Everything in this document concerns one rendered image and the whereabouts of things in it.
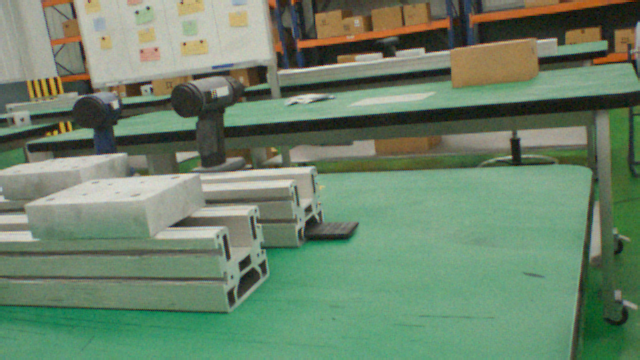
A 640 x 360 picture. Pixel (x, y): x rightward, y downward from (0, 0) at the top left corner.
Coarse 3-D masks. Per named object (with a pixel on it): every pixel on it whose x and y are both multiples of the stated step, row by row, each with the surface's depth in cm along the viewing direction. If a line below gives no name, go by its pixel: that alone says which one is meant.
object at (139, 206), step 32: (64, 192) 71; (96, 192) 68; (128, 192) 65; (160, 192) 63; (192, 192) 69; (32, 224) 67; (64, 224) 65; (96, 224) 64; (128, 224) 62; (160, 224) 63
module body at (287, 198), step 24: (312, 168) 84; (0, 192) 105; (216, 192) 81; (240, 192) 79; (264, 192) 78; (288, 192) 77; (312, 192) 84; (264, 216) 79; (288, 216) 78; (312, 216) 85; (264, 240) 80; (288, 240) 79
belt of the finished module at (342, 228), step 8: (312, 224) 84; (320, 224) 84; (328, 224) 83; (336, 224) 83; (344, 224) 82; (352, 224) 82; (304, 232) 81; (312, 232) 81; (320, 232) 80; (328, 232) 80; (336, 232) 79; (344, 232) 79; (352, 232) 80
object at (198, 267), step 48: (0, 240) 70; (48, 240) 67; (96, 240) 65; (144, 240) 63; (192, 240) 61; (240, 240) 67; (0, 288) 72; (48, 288) 69; (96, 288) 67; (144, 288) 64; (192, 288) 62; (240, 288) 66
